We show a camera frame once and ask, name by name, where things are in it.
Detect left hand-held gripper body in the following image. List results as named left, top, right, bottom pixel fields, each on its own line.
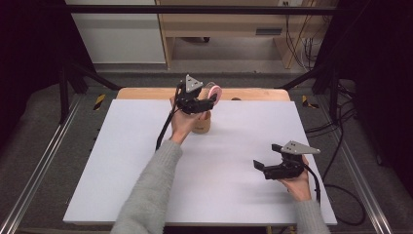
left=174, top=74, right=205, bottom=115

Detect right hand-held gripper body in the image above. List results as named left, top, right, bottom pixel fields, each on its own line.
left=264, top=140, right=320, bottom=180

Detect pink hairbrush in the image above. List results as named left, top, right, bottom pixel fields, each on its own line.
left=206, top=82, right=224, bottom=102

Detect tan cup with small figure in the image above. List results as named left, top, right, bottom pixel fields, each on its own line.
left=191, top=110, right=212, bottom=135

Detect person's left hand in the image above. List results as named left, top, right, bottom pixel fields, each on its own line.
left=169, top=97, right=208, bottom=144

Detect person's right hand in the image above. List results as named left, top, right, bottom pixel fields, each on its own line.
left=280, top=157, right=312, bottom=203

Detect white table board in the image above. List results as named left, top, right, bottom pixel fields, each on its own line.
left=62, top=98, right=338, bottom=227

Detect wooden table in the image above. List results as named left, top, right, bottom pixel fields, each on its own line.
left=116, top=87, right=291, bottom=101

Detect yellow black floor tape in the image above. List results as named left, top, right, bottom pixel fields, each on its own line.
left=301, top=95, right=319, bottom=109
left=93, top=94, right=107, bottom=111

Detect black metal stand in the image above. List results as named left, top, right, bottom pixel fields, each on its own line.
left=57, top=58, right=122, bottom=125
left=276, top=61, right=342, bottom=125

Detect light wooden desk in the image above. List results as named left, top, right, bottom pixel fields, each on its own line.
left=155, top=0, right=339, bottom=70

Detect white cabinet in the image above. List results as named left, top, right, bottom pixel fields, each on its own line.
left=64, top=0, right=167, bottom=64

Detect black curtain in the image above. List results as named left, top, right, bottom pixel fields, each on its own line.
left=316, top=0, right=413, bottom=196
left=0, top=0, right=95, bottom=150

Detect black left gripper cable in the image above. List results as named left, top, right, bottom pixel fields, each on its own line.
left=155, top=86, right=181, bottom=151

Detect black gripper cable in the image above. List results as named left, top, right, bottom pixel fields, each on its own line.
left=303, top=164, right=366, bottom=227
left=155, top=86, right=181, bottom=151

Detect black floor cables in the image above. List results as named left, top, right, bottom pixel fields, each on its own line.
left=305, top=81, right=358, bottom=183

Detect aluminium floor rail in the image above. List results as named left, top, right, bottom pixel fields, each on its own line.
left=0, top=97, right=83, bottom=234
left=319, top=97, right=394, bottom=234

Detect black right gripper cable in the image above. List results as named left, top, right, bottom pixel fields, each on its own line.
left=303, top=164, right=366, bottom=227

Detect black horizontal frame bar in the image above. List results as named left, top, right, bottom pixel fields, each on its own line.
left=42, top=4, right=339, bottom=16

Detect hanging cables under desk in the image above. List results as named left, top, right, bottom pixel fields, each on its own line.
left=283, top=0, right=329, bottom=71

